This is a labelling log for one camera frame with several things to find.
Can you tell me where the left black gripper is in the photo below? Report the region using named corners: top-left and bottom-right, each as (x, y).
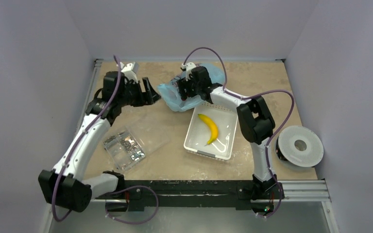
top-left (118, 77), bottom-right (160, 107)

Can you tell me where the light blue plastic bag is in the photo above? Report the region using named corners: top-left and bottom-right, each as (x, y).
top-left (157, 63), bottom-right (225, 112)

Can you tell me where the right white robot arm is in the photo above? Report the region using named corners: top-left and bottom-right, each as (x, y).
top-left (176, 63), bottom-right (277, 198)

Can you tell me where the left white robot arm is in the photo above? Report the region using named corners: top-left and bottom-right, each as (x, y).
top-left (38, 71), bottom-right (161, 212)

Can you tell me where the yellow fake banana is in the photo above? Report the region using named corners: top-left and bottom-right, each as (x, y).
top-left (198, 114), bottom-right (219, 145)

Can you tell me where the white plastic basket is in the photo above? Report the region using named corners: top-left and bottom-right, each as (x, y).
top-left (184, 102), bottom-right (238, 161)

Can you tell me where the clear plastic screw box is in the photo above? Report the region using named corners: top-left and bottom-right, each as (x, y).
top-left (102, 116), bottom-right (170, 171)

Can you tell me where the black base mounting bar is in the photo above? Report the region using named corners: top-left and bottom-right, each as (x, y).
top-left (99, 180), bottom-right (285, 214)

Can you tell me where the white filament spool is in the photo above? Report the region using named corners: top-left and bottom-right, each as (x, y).
top-left (275, 125), bottom-right (324, 170)

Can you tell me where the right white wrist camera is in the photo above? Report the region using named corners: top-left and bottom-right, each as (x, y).
top-left (180, 62), bottom-right (197, 81)

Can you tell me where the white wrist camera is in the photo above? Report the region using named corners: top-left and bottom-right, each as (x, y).
top-left (180, 62), bottom-right (197, 81)
top-left (120, 62), bottom-right (139, 83)

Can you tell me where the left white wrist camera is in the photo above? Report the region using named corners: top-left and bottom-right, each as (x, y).
top-left (120, 62), bottom-right (139, 83)

